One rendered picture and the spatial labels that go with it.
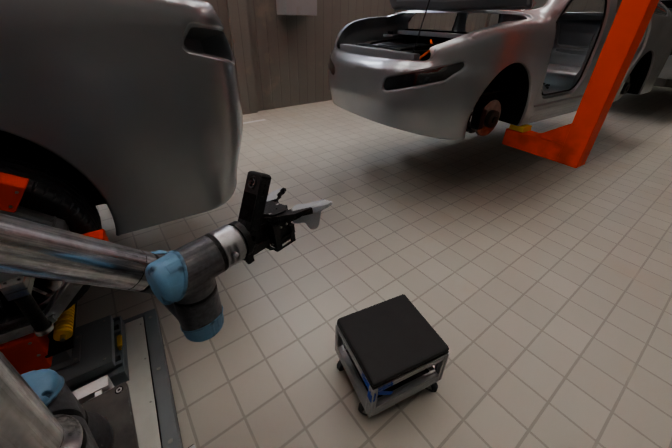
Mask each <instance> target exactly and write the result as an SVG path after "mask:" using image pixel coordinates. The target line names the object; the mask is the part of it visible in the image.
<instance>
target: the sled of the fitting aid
mask: <svg viewBox="0 0 672 448"><path fill-rule="evenodd" d="M113 320H114V342H115V367H114V368H112V369H110V370H107V371H105V372H103V373H101V374H98V375H96V376H94V377H91V378H89V379H87V380H85V381H82V382H80V383H78V384H76V385H73V386H71V387H69V389H70V390H71V392H73V391H75V390H77V389H79V388H81V387H83V386H85V385H87V384H89V383H91V382H93V381H95V380H97V379H99V378H101V377H103V376H105V375H108V376H109V378H110V380H111V382H112V383H113V385H114V387H116V386H118V385H120V384H122V383H124V382H127V381H129V369H128V356H127V343H126V331H125V324H124V321H123V319H122V317H121V316H118V317H115V318H113Z"/></svg>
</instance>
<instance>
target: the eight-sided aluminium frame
mask: <svg viewBox="0 0 672 448"><path fill-rule="evenodd" d="M0 213H2V214H6V215H10V216H13V217H17V218H21V219H25V220H29V221H32V222H36V223H40V224H44V225H48V226H51V227H55V228H59V229H63V230H67V231H70V230H69V226H68V225H67V224H66V222H65V220H63V219H60V218H57V217H56V216H54V217H53V216H50V215H47V214H44V213H41V212H38V211H35V210H32V209H28V208H25V207H22V206H18V208H17V211H16V212H15V213H13V212H7V211H3V210H0ZM83 285H85V284H77V283H70V282H64V284H63V285H62V286H61V288H60V289H59V290H58V291H57V293H56V294H55V295H54V297H53V298H52V299H51V301H50V302H49V303H48V305H47V306H46V307H45V309H44V310H42V311H43V313H44V314H45V316H46V317H47V319H48V320H49V321H51V322H52V323H53V324H54V323H55V322H56V321H57V320H58V318H59V316H60V315H61V314H62V312H63V311H64V310H65V309H66V307H67V306H68V305H69V303H70V302H71V301H72V299H73V298H74V297H75V295H76V294H77V293H78V291H79V290H80V289H81V287H82V286H83ZM33 330H34V329H33V327H32V326H31V324H30V323H29V322H28V320H27V319H26V317H25V316H24V317H21V318H18V319H15V320H12V321H9V322H6V323H3V324H0V345H1V344H4V343H7V342H9V341H12V340H15V339H18V338H21V337H23V336H26V335H29V334H32V333H34V332H33Z"/></svg>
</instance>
